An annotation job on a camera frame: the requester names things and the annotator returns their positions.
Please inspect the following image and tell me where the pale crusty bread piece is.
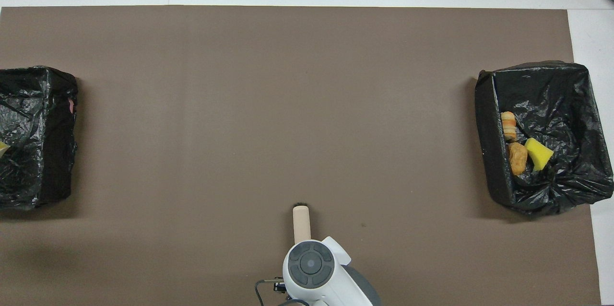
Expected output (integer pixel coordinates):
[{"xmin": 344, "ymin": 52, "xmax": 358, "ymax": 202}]
[{"xmin": 500, "ymin": 111, "xmax": 519, "ymax": 143}]

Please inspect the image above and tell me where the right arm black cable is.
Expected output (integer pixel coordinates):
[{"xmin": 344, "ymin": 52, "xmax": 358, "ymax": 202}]
[{"xmin": 254, "ymin": 276, "xmax": 307, "ymax": 306}]

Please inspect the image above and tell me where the brown bread roll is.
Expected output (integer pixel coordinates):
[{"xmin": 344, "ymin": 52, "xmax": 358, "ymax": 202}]
[{"xmin": 508, "ymin": 141, "xmax": 529, "ymax": 177}]

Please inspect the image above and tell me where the small yellow sponge piece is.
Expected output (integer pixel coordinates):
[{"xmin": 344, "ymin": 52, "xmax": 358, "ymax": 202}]
[{"xmin": 523, "ymin": 137, "xmax": 555, "ymax": 172}]

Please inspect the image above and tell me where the beige hand brush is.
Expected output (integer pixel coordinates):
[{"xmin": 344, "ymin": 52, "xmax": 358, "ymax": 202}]
[{"xmin": 292, "ymin": 204, "xmax": 312, "ymax": 245}]

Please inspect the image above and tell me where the black bag lined bin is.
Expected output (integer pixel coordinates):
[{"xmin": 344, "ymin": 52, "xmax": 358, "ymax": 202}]
[{"xmin": 474, "ymin": 60, "xmax": 614, "ymax": 216}]

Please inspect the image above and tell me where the black bin with pink label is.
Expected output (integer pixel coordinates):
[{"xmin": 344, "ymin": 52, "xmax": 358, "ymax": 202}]
[{"xmin": 0, "ymin": 65, "xmax": 79, "ymax": 211}]

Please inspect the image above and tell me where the brown table mat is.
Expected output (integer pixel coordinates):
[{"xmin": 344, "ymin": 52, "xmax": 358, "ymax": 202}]
[{"xmin": 0, "ymin": 5, "xmax": 602, "ymax": 306}]

